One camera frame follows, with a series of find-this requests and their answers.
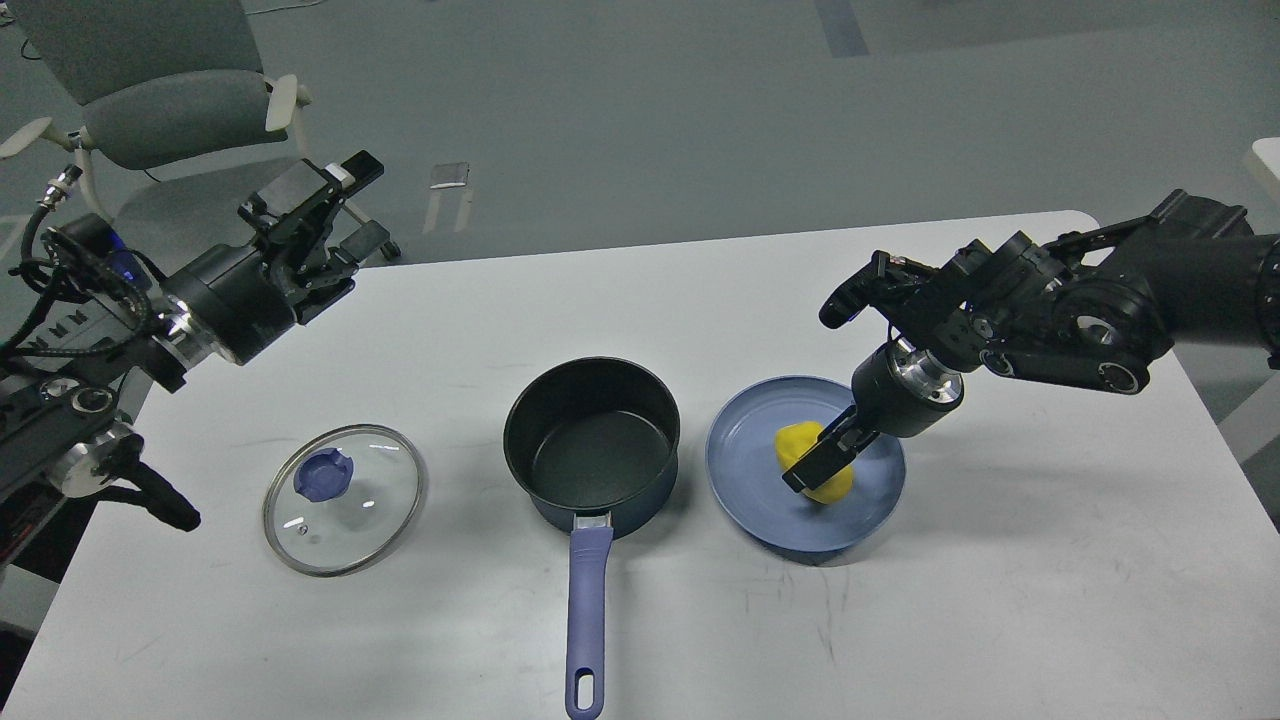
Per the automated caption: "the white table edge right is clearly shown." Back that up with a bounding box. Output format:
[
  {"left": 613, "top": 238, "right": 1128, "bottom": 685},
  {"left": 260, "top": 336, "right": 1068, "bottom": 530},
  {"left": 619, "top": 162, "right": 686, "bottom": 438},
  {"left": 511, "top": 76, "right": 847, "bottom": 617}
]
[{"left": 1245, "top": 137, "right": 1280, "bottom": 204}]

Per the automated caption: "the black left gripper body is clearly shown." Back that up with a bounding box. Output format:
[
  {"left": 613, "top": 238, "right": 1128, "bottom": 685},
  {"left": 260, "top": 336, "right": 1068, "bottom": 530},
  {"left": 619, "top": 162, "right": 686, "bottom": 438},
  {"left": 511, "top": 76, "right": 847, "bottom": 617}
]
[{"left": 161, "top": 243, "right": 337, "bottom": 365}]

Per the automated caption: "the dark blue saucepan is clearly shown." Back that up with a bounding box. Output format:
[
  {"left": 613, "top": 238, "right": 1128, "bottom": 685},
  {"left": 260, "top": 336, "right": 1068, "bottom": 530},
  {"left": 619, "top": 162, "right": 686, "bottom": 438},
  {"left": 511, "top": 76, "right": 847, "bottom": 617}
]
[{"left": 503, "top": 357, "right": 681, "bottom": 719}]

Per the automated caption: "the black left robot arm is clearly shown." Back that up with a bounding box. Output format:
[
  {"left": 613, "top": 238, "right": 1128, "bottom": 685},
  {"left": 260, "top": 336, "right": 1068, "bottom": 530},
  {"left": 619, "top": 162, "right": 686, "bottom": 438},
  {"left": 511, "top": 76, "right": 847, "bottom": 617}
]
[{"left": 3, "top": 151, "right": 399, "bottom": 566}]

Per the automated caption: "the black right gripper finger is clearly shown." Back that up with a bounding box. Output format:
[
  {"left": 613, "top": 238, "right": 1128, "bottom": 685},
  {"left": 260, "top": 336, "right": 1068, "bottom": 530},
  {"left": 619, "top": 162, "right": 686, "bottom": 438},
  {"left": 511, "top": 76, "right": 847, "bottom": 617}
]
[
  {"left": 781, "top": 443, "right": 855, "bottom": 492},
  {"left": 815, "top": 404, "right": 869, "bottom": 461}
]

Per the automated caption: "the yellow potato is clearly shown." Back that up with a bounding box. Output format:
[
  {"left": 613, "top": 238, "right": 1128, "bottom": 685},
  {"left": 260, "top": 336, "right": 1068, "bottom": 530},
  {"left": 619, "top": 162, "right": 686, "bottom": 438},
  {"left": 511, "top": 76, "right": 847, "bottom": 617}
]
[{"left": 774, "top": 421, "right": 856, "bottom": 505}]

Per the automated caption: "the blue plate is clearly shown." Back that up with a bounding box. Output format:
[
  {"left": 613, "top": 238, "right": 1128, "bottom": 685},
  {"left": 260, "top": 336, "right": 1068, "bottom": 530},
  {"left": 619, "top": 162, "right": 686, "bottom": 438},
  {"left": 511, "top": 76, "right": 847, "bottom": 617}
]
[{"left": 705, "top": 375, "right": 906, "bottom": 553}]

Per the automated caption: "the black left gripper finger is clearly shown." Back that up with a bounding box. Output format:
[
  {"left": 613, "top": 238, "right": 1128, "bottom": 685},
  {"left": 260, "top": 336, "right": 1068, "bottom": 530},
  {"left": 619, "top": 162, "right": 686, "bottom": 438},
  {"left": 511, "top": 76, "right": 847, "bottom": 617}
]
[
  {"left": 291, "top": 222, "right": 393, "bottom": 325},
  {"left": 238, "top": 151, "right": 385, "bottom": 261}
]

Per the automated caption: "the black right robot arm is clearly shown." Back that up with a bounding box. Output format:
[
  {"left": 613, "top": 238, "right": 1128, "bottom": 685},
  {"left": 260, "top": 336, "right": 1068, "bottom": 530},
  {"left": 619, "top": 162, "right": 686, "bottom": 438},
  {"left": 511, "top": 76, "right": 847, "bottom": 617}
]
[{"left": 781, "top": 190, "right": 1277, "bottom": 493}]

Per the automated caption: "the glass lid with blue knob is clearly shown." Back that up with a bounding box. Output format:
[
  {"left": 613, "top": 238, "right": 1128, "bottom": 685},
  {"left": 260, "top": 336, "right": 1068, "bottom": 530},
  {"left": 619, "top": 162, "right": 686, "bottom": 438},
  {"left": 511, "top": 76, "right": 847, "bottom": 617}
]
[{"left": 260, "top": 424, "right": 428, "bottom": 578}]

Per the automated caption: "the grey office chair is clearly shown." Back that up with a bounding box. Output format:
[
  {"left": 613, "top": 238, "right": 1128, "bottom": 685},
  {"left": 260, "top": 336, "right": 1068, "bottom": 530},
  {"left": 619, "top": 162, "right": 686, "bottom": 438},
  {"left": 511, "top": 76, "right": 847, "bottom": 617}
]
[{"left": 0, "top": 0, "right": 403, "bottom": 266}]

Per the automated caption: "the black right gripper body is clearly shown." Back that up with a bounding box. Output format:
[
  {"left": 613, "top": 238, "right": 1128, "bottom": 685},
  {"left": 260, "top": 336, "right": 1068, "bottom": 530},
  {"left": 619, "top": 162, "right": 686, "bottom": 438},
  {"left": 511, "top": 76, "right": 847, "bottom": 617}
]
[{"left": 850, "top": 341, "right": 965, "bottom": 438}]

